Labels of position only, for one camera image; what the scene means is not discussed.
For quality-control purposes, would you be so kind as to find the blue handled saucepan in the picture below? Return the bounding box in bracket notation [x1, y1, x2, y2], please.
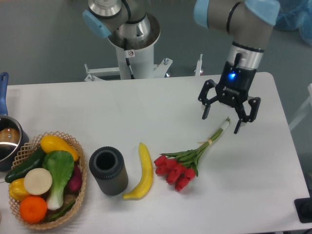
[0, 72, 29, 172]

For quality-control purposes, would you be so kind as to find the black device at edge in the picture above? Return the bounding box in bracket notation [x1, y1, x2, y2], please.
[294, 197, 312, 223]

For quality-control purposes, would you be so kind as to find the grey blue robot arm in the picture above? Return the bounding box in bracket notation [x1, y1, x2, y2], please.
[82, 0, 280, 126]

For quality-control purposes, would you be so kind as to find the orange fruit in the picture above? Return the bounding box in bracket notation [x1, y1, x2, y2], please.
[19, 196, 47, 223]

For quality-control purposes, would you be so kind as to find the yellow squash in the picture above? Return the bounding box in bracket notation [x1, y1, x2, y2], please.
[40, 135, 79, 162]

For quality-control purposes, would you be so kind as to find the purple sweet potato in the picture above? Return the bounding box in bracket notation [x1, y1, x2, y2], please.
[68, 164, 82, 192]

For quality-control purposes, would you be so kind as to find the red tulip bouquet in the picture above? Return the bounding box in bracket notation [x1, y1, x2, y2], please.
[154, 117, 231, 192]

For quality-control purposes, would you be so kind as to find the yellow bell pepper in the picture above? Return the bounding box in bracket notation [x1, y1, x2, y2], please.
[9, 178, 31, 201]

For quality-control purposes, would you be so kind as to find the dark grey ribbed vase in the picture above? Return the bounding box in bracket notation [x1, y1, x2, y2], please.
[89, 146, 129, 195]

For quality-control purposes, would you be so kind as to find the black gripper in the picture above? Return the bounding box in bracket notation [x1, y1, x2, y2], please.
[197, 60, 261, 135]

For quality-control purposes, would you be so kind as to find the green chili pepper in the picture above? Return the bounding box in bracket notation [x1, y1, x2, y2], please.
[43, 200, 76, 223]

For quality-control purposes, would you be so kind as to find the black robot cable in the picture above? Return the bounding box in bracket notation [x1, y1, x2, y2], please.
[123, 38, 135, 80]

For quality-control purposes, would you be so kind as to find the green bok choy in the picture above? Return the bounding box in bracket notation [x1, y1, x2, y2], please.
[42, 150, 74, 211]

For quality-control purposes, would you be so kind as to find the blue plastic bag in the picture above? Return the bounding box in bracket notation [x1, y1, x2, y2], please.
[275, 0, 312, 46]

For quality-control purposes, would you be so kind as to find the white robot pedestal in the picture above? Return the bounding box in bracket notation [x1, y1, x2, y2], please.
[83, 10, 173, 81]

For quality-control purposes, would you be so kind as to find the woven wicker basket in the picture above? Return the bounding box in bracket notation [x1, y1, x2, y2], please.
[9, 131, 87, 230]

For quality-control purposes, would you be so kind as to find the green cucumber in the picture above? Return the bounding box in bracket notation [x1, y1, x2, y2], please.
[4, 147, 46, 183]

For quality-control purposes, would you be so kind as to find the round cream bun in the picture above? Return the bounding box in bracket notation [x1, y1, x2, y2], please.
[23, 168, 52, 195]

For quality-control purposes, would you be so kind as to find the yellow plastic banana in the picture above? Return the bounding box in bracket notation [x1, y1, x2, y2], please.
[122, 142, 154, 200]

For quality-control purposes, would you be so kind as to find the white frame at right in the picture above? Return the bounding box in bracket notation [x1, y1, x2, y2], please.
[289, 83, 312, 131]

